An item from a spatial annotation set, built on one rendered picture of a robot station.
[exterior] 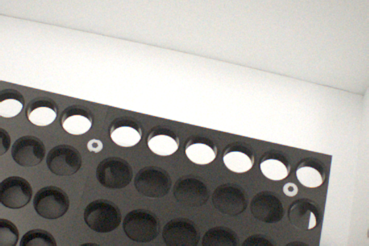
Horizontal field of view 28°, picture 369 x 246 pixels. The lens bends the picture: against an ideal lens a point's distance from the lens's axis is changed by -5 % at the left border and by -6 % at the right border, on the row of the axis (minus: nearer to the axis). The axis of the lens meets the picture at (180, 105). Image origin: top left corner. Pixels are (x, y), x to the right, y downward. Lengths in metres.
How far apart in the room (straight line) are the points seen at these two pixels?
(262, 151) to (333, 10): 0.09
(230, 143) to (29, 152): 0.08
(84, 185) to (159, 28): 0.13
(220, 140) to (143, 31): 0.11
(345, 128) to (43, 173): 0.17
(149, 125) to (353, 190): 0.12
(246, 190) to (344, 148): 0.11
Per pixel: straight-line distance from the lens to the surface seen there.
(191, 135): 0.29
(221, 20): 0.37
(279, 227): 0.28
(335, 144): 0.38
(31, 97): 0.30
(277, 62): 0.39
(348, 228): 0.36
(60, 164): 0.32
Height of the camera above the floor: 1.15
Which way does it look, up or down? 57 degrees down
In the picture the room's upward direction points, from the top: 9 degrees clockwise
